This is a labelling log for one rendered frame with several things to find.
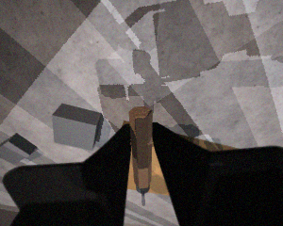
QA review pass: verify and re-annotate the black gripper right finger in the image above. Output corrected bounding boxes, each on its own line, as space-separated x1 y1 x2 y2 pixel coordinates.
152 122 283 226

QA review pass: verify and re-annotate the brown panel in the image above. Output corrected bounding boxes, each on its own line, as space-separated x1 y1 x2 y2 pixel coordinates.
127 134 238 195

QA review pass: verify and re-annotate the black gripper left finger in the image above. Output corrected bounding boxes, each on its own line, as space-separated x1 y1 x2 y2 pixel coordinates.
3 124 131 226

